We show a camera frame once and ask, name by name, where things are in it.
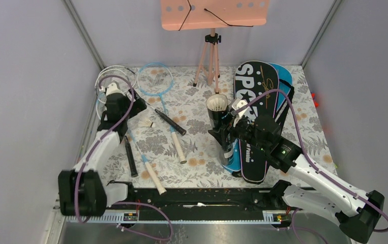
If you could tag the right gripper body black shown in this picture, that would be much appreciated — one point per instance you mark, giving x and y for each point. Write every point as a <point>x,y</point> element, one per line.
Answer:
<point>244,131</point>

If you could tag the blue racket bag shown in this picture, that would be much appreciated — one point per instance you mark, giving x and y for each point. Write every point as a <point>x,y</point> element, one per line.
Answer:
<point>286,85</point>

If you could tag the blue racket white grip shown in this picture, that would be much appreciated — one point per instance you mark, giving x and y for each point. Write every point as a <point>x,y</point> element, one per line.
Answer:
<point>155,80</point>

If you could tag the white shuttlecock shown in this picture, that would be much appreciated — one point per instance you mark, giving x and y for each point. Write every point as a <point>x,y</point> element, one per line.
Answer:
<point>217,103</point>
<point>146,122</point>

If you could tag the pink music stand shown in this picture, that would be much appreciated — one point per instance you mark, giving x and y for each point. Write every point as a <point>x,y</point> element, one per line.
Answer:
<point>211,15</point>

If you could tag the black shuttlecock tube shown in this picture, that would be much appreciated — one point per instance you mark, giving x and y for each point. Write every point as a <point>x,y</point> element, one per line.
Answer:
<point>221,119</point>

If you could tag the blue racket lower left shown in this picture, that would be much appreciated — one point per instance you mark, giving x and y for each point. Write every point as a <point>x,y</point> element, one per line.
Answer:
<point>146,163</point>

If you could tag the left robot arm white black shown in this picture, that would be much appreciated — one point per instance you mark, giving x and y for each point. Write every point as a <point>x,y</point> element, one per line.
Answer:
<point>81,190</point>

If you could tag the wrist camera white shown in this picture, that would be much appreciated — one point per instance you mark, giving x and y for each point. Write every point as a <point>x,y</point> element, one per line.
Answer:
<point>112,88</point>
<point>238,107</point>

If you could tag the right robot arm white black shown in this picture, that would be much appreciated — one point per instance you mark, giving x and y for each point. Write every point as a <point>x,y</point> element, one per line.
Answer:
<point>355,211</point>

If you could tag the white racket black grip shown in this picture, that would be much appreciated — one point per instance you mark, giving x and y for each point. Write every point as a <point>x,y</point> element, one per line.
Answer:
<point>100,106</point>

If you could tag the floral table mat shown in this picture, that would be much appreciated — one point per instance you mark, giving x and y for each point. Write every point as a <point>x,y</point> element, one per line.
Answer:
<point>186,106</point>

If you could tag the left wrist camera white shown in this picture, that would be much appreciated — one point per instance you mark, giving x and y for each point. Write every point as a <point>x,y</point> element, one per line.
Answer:
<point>112,88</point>

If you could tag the white racket rear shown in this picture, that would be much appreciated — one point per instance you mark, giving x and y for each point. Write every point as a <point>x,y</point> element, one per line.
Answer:
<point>129,151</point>

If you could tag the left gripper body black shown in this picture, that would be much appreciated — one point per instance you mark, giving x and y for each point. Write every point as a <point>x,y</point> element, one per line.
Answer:
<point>138,105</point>

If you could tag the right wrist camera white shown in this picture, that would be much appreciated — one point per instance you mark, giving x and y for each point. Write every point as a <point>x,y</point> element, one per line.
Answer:
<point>238,107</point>

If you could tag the black sport racket bag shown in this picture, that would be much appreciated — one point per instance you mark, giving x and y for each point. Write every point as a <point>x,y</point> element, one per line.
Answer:
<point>252,79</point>

